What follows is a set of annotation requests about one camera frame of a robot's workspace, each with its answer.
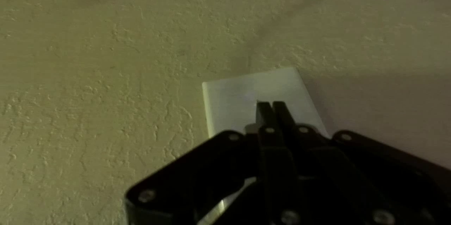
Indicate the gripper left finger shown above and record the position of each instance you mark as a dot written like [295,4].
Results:
[211,168]

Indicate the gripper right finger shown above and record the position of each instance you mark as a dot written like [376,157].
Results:
[352,175]

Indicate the white light switch plate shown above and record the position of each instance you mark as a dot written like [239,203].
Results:
[239,101]

